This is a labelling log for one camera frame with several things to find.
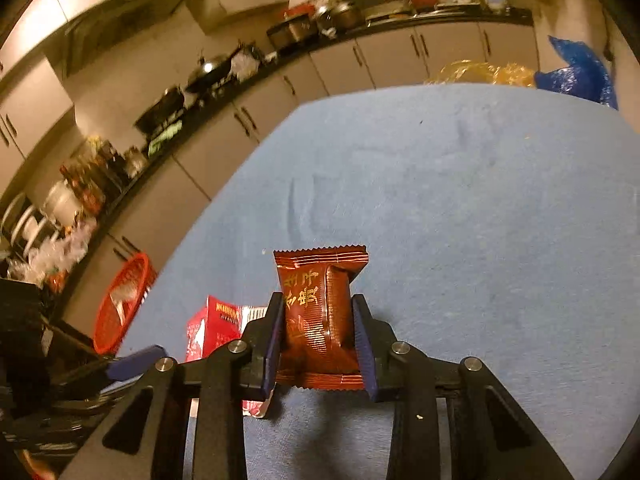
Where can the clear plastic bag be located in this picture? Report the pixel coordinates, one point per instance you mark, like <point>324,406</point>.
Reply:
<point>60,250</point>

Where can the yellow plastic bag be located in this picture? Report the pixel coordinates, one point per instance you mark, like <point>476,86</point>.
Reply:
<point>470,72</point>

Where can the black kitchen countertop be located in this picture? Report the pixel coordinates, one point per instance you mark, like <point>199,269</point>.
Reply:
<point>425,22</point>

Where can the red basin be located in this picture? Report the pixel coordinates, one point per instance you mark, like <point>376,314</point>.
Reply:
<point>427,2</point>

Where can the row of white base cabinets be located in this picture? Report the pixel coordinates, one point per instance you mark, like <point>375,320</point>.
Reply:
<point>390,60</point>

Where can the range hood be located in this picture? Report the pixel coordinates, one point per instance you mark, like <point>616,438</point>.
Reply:
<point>125,15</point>

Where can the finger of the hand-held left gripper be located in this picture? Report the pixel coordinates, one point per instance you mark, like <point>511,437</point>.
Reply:
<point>135,362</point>

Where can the blue plastic bag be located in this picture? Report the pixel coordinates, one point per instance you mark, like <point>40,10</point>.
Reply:
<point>575,75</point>

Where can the brown snack packet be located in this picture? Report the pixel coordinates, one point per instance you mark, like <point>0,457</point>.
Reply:
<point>315,320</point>

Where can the green cloth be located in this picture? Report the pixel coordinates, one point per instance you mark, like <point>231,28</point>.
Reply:
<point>165,139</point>

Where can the red white torn paper pack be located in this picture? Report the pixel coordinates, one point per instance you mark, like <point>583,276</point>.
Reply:
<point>215,325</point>

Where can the red plastic basket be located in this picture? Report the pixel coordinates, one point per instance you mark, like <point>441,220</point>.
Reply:
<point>107,330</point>

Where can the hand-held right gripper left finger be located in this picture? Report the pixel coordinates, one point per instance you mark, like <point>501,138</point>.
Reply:
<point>272,355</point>

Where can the white electric kettle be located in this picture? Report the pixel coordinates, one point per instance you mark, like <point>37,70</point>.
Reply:
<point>62,202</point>

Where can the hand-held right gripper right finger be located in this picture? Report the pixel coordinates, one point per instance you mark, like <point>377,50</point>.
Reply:
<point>362,355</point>

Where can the wok with lid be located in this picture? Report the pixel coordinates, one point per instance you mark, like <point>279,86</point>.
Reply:
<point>210,70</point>

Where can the black frying pan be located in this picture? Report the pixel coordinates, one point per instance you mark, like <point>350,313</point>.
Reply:
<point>157,110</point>

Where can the stack of white plates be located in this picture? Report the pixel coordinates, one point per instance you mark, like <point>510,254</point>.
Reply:
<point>25,225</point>

